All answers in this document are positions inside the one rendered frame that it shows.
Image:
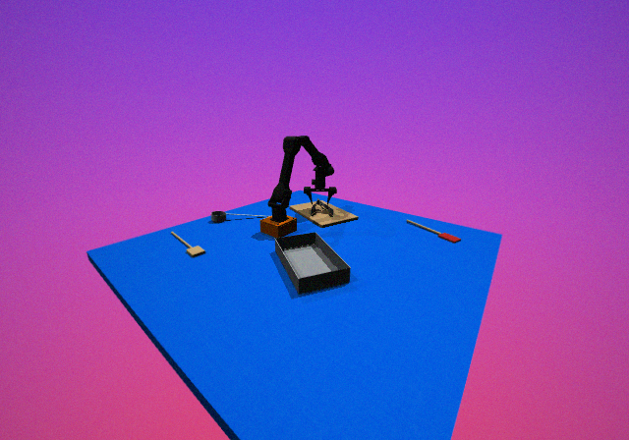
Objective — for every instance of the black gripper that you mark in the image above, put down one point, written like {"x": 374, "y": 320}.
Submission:
{"x": 320, "y": 185}

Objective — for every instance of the red spatula with wooden handle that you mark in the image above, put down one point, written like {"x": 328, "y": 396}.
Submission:
{"x": 444, "y": 236}

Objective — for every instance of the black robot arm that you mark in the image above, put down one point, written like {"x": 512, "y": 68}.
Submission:
{"x": 282, "y": 192}

